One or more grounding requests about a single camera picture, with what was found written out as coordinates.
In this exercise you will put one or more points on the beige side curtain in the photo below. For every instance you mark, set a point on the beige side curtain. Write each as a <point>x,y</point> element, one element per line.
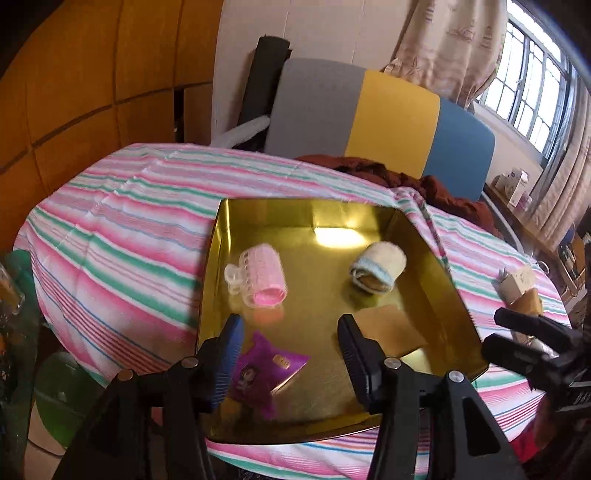
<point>568,184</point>

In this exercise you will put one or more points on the small white box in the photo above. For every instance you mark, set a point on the small white box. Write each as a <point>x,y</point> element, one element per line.
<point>516,182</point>

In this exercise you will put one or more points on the beige cardboard box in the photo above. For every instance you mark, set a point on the beige cardboard box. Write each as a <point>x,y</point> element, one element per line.
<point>519,279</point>

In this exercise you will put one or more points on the black rolled mat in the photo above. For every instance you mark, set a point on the black rolled mat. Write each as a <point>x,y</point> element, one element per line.
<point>263,78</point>

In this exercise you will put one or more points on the beige starfish print curtain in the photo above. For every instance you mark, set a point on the beige starfish print curtain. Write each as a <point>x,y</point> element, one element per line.
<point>448,41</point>

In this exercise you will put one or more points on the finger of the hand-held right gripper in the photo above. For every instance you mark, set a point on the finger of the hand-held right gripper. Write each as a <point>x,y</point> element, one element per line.
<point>508,350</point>
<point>521,321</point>

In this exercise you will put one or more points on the pink hair roller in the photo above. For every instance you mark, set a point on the pink hair roller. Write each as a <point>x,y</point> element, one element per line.
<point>265,277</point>

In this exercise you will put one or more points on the small pink purple package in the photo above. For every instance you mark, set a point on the small pink purple package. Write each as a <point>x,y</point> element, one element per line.
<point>525,201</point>

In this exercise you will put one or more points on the grey yellow blue chair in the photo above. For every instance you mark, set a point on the grey yellow blue chair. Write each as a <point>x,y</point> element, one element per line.
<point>369,115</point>

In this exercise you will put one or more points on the wooden side table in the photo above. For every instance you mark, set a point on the wooden side table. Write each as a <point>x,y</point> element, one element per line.
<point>512,217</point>

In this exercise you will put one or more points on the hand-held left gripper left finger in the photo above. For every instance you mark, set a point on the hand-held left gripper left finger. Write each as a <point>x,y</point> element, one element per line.
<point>233,350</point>

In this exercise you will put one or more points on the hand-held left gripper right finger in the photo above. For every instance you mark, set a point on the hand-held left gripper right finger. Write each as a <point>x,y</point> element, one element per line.
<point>355,360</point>

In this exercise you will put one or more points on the brown jacket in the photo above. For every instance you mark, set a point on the brown jacket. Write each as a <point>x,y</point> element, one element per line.
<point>434,189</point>

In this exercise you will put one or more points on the barred window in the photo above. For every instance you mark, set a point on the barred window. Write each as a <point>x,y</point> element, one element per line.
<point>531,83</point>

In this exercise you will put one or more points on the orange wooden wardrobe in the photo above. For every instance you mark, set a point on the orange wooden wardrobe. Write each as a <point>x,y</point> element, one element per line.
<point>92,92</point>

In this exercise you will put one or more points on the gold metal tin box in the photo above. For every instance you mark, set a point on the gold metal tin box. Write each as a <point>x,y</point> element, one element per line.
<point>323,369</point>

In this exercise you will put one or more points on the purple foil packet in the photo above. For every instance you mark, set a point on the purple foil packet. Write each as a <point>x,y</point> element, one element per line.
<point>258,369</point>

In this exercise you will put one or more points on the green plastic stool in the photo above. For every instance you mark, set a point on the green plastic stool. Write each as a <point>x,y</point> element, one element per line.
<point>64,397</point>

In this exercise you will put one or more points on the pink green striped tablecloth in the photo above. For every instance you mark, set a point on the pink green striped tablecloth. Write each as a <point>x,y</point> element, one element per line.
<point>129,240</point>

